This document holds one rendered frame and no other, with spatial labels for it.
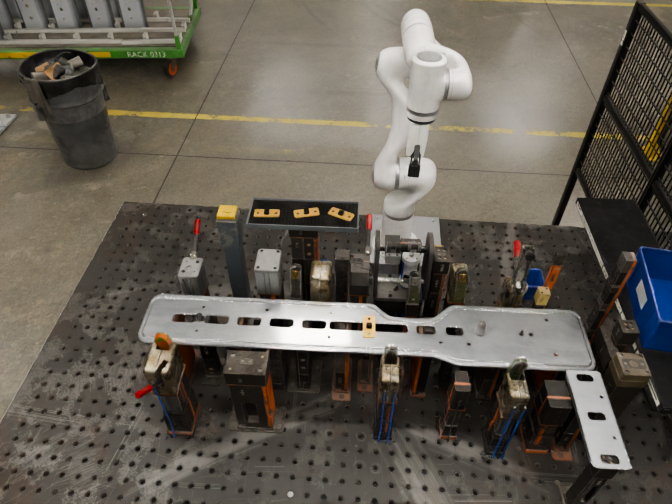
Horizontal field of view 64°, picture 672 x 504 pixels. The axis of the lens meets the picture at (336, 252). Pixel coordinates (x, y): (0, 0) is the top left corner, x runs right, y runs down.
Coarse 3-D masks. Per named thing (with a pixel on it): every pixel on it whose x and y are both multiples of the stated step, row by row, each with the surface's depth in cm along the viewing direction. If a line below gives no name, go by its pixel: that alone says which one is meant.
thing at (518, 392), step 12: (504, 384) 153; (516, 384) 149; (504, 396) 154; (516, 396) 146; (528, 396) 146; (504, 408) 152; (516, 408) 150; (492, 420) 165; (504, 420) 158; (492, 432) 165; (504, 432) 162; (492, 444) 166; (504, 444) 166; (492, 456) 169
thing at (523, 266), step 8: (528, 248) 163; (520, 256) 164; (528, 256) 160; (520, 264) 166; (528, 264) 165; (520, 272) 168; (528, 272) 167; (512, 280) 172; (520, 280) 170; (520, 288) 172
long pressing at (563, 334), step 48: (144, 336) 166; (192, 336) 165; (240, 336) 165; (288, 336) 165; (336, 336) 166; (384, 336) 166; (432, 336) 166; (480, 336) 166; (528, 336) 166; (576, 336) 166
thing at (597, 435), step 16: (576, 384) 154; (592, 384) 154; (576, 400) 150; (592, 400) 150; (608, 400) 150; (576, 416) 148; (608, 416) 147; (592, 432) 144; (608, 432) 144; (592, 448) 141; (608, 448) 141; (624, 448) 141; (592, 464) 138; (608, 464) 138; (624, 464) 138
